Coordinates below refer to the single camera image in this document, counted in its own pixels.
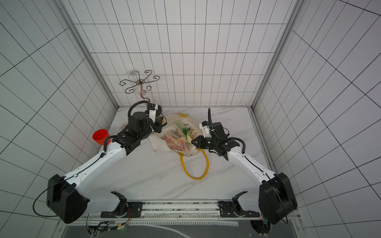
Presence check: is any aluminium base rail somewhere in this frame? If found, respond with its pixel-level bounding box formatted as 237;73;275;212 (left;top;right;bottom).
61;198;301;222

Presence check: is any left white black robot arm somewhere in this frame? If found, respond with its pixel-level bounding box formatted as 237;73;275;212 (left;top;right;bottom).
45;109;166;224

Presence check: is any green tasselled folding fan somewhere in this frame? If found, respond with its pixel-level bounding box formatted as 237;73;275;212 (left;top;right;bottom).
175;121;190;141

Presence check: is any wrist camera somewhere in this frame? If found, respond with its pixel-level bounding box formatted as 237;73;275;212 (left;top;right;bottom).
199;121;211;138
147;103;162;122

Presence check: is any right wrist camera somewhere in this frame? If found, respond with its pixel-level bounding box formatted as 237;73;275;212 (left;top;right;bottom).
199;121;211;138

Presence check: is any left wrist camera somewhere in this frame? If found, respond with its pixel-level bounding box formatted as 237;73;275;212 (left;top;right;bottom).
147;103;162;122

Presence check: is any pink green fan in bag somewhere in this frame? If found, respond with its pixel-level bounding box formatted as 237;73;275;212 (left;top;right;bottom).
167;130;187;142

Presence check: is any red plastic goblet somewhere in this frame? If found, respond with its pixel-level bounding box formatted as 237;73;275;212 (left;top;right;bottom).
92;129;110;145

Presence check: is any black scrolled metal stand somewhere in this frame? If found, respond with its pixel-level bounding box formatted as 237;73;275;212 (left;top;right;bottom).
119;69;160;102

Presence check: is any white canvas tote bag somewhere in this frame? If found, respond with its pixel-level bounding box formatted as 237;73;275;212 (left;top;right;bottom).
148;113;209;180

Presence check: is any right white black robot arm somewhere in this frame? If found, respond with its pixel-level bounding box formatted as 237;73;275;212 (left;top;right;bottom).
191;121;298;225

